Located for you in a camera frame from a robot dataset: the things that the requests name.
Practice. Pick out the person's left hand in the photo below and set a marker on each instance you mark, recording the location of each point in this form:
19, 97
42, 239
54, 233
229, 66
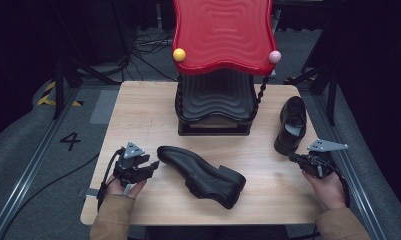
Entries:
134, 190

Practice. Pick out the black metal stand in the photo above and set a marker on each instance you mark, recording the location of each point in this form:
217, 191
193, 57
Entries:
331, 96
58, 86

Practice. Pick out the black leather shoe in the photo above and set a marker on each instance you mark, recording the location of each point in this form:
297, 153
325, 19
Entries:
293, 123
201, 173

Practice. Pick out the red and black shoe rack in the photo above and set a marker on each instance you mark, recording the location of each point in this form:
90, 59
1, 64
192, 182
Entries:
221, 36

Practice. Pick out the yellow black hazard tape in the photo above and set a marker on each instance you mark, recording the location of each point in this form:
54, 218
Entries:
44, 98

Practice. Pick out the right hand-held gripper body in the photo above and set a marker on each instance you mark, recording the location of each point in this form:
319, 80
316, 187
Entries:
321, 163

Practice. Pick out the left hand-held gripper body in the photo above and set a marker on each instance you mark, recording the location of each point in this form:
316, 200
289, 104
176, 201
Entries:
129, 165

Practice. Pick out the person's right hand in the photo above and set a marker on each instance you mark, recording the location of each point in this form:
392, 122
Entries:
329, 193

